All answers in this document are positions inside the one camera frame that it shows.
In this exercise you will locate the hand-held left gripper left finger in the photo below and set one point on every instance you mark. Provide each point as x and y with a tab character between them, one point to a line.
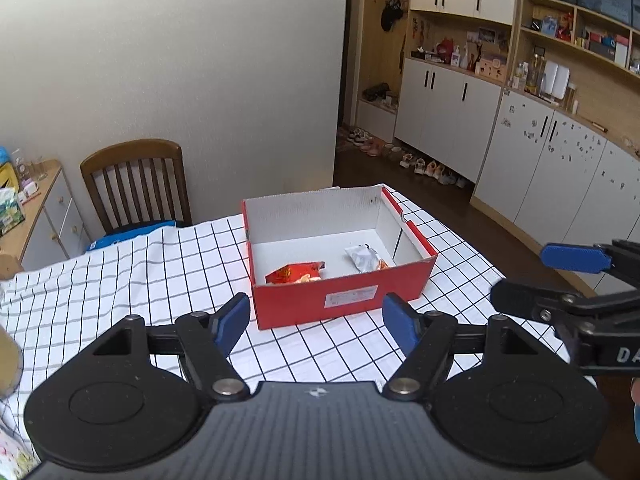
235	317

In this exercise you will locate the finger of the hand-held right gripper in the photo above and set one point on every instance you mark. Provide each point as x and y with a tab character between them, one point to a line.
525	301
575	258

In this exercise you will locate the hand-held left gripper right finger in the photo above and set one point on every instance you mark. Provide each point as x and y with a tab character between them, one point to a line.
400	320

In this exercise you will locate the red cardboard box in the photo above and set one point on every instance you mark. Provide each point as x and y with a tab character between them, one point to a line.
300	305

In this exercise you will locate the red snack packet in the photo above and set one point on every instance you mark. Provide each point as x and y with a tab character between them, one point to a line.
290	274

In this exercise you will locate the white snack packet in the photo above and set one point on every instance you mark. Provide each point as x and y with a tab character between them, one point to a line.
361	257

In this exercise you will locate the person's blue clothing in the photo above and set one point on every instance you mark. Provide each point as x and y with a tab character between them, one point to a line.
637	420

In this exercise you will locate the white cabinet with stickers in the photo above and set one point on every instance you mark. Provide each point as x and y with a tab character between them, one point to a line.
550	170

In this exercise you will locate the black checked white tablecloth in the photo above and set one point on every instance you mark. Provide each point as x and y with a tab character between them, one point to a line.
150	270

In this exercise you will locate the blue chair cushion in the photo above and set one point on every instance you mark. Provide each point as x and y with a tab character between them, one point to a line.
107	242

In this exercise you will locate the row of shoes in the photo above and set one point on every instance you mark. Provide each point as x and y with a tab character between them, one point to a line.
425	165

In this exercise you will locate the dark wooden chair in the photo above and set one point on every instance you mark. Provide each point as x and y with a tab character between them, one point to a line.
130	152

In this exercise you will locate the white lower cabinet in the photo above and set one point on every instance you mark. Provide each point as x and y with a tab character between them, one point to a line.
445	105

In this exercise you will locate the light wooden side cabinet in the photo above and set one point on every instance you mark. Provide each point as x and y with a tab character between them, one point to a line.
55	220

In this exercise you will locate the dark shoes on shelf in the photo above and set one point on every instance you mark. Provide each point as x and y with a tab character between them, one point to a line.
377	94

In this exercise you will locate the white pump bottle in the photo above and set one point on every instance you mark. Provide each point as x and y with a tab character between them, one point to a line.
456	57

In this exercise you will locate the white charger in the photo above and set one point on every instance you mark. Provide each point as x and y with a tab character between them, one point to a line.
30	191

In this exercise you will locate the clear glass cup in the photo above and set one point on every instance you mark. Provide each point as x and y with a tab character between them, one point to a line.
40	169

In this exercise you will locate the red toy figure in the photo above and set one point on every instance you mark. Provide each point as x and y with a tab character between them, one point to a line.
444	50

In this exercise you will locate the green tissue box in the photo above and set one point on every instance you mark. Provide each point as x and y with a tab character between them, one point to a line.
10	212

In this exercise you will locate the printed floral cloth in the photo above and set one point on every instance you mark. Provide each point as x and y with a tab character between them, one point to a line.
12	445

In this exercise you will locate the yellow and blue case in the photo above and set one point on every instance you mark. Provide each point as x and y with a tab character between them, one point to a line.
7	170

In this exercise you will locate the open wooden wall shelves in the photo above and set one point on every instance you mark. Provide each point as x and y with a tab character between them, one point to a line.
595	75

